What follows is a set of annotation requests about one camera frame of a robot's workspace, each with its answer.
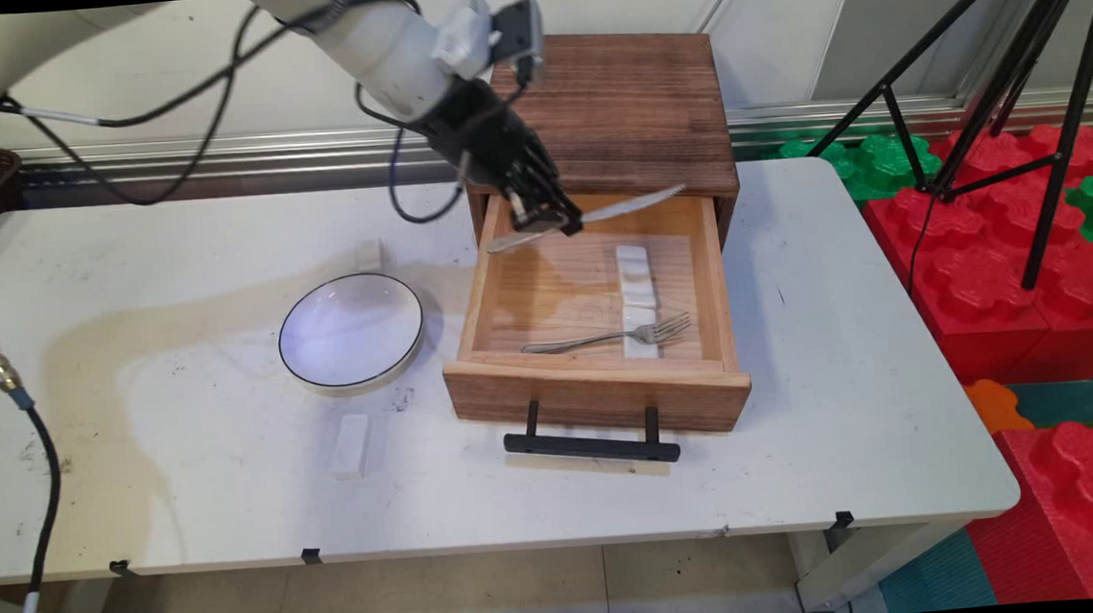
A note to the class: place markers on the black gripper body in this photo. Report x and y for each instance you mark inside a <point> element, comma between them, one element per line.
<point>487,138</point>

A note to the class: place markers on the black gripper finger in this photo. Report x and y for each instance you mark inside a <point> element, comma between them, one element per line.
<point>528,213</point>
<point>556,195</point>

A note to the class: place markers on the silver table knife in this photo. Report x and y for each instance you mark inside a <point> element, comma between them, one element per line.
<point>637,204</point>

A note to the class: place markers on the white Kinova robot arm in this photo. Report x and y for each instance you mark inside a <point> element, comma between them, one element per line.
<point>365,45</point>

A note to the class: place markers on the light wooden drawer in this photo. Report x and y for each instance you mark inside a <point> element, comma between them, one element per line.
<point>565,296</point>

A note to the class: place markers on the white ceramic cutlery rest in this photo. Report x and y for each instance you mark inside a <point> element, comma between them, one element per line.
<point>636,276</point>
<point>642,340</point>
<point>370,254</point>
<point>350,445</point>

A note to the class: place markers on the dark wooden cabinet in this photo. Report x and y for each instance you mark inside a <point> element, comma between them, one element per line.
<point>638,108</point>

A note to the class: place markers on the silver fork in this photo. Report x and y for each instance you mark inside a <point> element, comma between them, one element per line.
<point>587,341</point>

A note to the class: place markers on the white plate with black rim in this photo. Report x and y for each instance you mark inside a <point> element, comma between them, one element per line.
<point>346,335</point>

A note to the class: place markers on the black table edge clip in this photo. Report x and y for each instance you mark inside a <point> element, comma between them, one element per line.
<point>122,567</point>
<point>842,519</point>
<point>311,555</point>

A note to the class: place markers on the red foam block stack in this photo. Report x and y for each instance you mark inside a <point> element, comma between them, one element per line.
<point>979,295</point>

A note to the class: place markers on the white table leg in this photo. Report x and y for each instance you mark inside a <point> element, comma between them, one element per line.
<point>844,569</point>

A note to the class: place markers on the orange foam piece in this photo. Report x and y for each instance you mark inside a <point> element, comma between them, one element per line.
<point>994,405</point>

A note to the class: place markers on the black tripod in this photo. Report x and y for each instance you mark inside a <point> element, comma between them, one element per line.
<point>1038,51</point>

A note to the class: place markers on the teal foam floor mat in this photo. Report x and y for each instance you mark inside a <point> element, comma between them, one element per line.
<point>936,577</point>

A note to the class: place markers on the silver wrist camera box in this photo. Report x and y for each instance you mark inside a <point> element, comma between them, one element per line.
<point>518,34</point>

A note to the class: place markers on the aluminium wall rail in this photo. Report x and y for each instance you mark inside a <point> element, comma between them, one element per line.
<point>784,122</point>

